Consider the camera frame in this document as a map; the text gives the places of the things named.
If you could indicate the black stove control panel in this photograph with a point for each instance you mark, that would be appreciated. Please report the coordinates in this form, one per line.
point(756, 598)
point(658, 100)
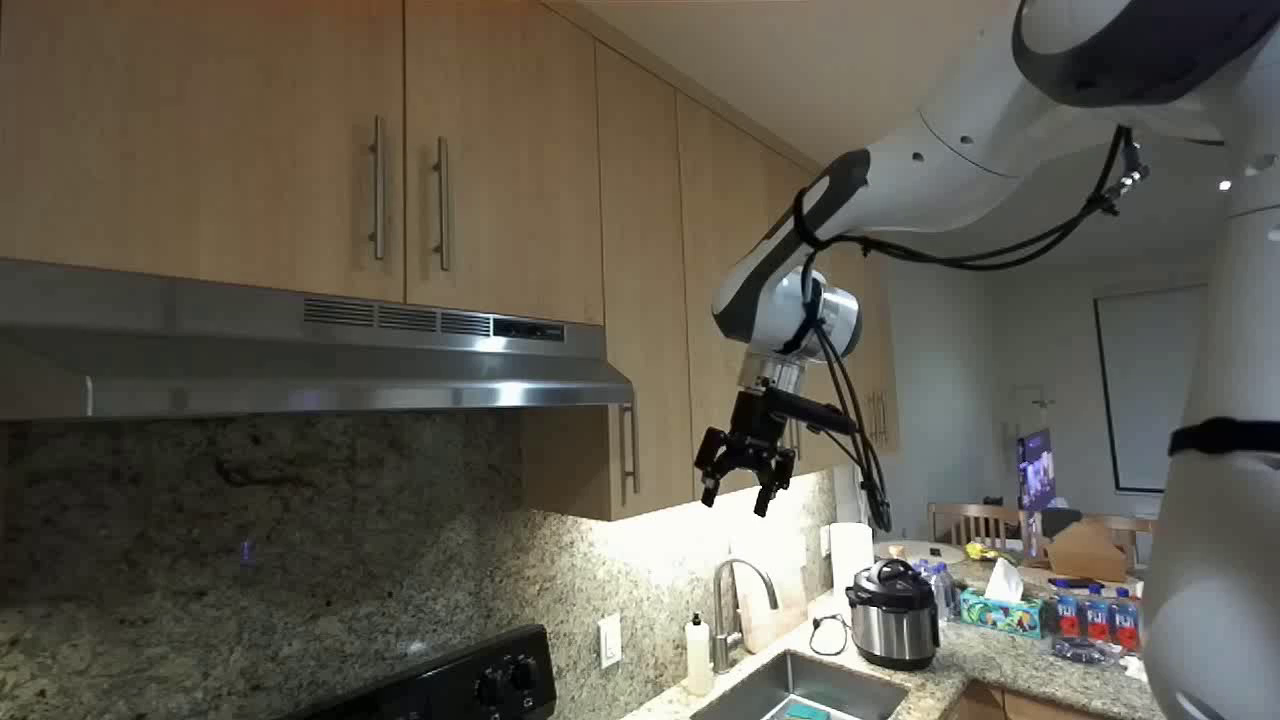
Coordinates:
point(467, 684)

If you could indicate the stainless steel sink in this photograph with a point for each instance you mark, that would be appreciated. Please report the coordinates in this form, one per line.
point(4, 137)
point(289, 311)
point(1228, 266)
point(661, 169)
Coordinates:
point(803, 680)

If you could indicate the white wall board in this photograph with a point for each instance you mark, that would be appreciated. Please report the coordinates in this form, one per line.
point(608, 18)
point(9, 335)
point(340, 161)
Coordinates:
point(1147, 385)

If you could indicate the purple blue printed bag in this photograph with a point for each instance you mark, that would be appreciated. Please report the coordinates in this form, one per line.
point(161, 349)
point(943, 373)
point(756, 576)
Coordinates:
point(1039, 472)

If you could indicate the stainless steel range hood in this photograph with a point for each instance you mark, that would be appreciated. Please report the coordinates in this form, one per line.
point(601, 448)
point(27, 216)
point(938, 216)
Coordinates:
point(265, 360)

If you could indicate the wooden chair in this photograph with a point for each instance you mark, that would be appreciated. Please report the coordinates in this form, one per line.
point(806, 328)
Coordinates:
point(981, 521)

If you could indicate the white wall outlet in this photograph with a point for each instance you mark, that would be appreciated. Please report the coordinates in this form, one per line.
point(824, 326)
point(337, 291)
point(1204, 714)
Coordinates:
point(608, 643)

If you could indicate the silver black pressure cooker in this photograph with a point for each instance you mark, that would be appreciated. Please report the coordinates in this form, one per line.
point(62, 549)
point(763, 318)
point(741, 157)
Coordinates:
point(889, 621)

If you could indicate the tall light wood cabinet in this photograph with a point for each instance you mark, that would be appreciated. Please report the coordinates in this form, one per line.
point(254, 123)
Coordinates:
point(653, 266)

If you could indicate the recessed ceiling light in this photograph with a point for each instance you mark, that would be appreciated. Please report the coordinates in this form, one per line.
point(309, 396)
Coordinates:
point(1225, 182)

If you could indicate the black hood control panel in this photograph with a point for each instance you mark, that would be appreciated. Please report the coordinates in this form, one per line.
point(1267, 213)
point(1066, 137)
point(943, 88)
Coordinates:
point(526, 328)

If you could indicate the clear water bottle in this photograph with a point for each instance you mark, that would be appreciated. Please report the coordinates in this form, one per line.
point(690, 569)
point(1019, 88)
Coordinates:
point(938, 586)

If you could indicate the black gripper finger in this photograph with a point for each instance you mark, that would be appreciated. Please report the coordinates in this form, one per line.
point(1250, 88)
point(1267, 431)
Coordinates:
point(774, 482)
point(718, 465)

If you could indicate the brown paper bag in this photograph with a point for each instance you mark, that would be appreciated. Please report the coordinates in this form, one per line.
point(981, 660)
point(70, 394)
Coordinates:
point(1087, 552)

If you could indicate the tall light wood cabinet door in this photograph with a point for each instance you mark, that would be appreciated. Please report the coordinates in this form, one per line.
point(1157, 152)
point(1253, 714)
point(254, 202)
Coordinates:
point(707, 202)

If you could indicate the teal tissue box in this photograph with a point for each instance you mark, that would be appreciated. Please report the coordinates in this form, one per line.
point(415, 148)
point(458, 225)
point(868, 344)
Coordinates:
point(1000, 612)

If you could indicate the wide light wood cabinet door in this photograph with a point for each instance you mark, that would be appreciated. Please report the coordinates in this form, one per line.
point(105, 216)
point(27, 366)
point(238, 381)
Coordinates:
point(173, 132)

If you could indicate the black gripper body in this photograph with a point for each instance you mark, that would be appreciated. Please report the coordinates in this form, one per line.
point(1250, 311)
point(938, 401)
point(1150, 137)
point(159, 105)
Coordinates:
point(764, 426)

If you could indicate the plastic wrapped bottle pack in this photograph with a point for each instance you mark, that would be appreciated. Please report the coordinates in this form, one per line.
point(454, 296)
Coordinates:
point(1094, 621)

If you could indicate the silver kitchen faucet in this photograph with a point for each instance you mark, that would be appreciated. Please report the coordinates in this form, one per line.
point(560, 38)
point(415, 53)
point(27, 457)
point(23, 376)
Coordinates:
point(730, 612)

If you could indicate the white soap bottle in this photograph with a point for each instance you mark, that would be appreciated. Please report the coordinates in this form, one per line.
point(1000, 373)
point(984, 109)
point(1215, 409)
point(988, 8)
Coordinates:
point(699, 660)

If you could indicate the white paper towel roll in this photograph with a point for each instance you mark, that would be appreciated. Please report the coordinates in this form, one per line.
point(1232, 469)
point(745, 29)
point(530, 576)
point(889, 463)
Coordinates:
point(848, 552)

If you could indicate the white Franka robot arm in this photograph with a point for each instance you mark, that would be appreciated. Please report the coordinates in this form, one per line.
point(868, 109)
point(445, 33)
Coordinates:
point(963, 146)

